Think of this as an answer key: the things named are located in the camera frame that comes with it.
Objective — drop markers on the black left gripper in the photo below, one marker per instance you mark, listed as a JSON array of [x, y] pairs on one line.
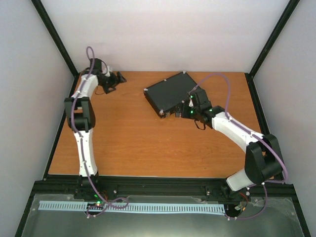
[[115, 82]]

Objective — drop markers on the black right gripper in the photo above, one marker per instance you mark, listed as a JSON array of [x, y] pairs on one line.
[[184, 114]]

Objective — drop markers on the black poker set case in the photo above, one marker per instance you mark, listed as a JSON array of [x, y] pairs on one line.
[[168, 96]]

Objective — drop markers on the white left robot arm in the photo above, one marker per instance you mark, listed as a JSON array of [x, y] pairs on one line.
[[81, 117]]

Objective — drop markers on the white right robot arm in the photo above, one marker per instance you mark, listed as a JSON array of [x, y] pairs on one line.
[[263, 159]]

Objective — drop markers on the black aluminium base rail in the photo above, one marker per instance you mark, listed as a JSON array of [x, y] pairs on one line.
[[111, 187]]

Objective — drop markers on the light blue cable duct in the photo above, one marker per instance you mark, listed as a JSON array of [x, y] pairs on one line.
[[134, 208]]

